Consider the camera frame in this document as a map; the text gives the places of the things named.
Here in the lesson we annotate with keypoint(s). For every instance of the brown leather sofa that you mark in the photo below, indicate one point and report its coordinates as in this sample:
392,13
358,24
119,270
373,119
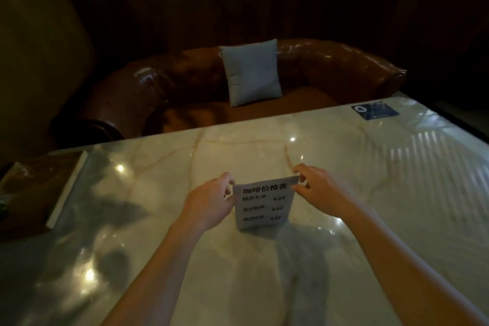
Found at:
237,85

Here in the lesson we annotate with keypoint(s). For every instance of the person's right forearm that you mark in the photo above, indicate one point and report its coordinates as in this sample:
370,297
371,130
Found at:
405,272

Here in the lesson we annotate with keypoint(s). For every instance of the person's right thumb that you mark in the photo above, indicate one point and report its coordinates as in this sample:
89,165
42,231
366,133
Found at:
301,189

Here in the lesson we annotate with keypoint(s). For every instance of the white paper price sheet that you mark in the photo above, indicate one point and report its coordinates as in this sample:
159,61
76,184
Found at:
263,203

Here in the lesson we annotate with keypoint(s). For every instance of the person's left hand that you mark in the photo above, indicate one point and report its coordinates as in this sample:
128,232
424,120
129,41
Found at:
206,205

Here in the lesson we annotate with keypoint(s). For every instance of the person's right hand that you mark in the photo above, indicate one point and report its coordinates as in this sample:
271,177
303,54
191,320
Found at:
323,192

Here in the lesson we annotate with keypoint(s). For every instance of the light grey cushion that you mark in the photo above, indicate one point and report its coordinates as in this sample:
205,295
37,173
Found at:
252,71

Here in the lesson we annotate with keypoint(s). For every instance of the blue table sticker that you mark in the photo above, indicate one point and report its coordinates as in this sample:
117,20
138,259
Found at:
374,110

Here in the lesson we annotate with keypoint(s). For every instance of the person's left thumb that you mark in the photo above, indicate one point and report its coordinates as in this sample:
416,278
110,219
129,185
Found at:
230,201

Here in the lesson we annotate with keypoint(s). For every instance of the person's left forearm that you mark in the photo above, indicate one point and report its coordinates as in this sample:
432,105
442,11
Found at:
151,280

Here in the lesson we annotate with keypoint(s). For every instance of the brown hardcover book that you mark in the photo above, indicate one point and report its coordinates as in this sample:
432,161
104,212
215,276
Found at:
38,188

